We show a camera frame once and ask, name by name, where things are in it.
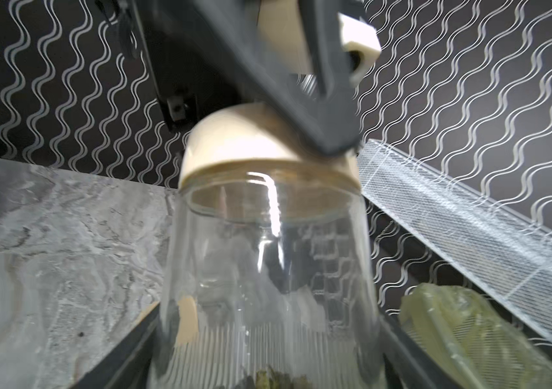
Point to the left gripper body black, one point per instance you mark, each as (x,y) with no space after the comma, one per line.
(185,55)

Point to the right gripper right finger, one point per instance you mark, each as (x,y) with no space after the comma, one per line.
(406,364)

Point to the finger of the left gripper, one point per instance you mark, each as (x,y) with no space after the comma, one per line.
(326,121)

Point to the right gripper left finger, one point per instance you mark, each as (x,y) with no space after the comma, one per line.
(127,365)

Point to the cream jar lid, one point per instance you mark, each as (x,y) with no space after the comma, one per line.
(252,131)

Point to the jar with cream lid front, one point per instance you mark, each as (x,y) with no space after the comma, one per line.
(268,283)

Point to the trash bin with yellow bag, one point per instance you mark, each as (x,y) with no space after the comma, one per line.
(470,341)

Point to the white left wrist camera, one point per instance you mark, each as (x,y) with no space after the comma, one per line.
(320,37)

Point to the white wire mesh basket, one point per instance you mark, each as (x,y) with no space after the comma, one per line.
(499,250)

